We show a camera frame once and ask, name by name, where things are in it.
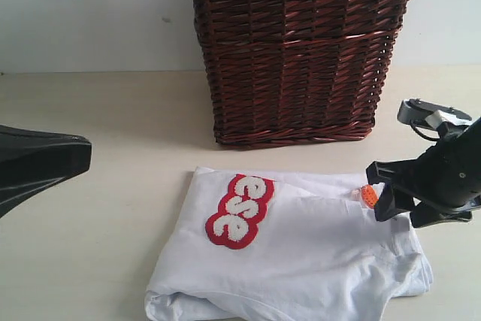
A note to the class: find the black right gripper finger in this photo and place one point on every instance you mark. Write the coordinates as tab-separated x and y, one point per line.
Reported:
393	199
424	215

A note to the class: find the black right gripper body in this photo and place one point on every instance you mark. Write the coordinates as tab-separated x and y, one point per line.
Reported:
447	175

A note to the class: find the white t-shirt red lettering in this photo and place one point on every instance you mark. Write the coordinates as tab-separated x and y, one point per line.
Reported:
283	246

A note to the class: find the brown wicker basket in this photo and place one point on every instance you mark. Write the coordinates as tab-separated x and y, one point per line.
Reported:
285	72

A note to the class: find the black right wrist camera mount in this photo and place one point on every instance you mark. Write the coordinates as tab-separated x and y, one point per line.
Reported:
429	115

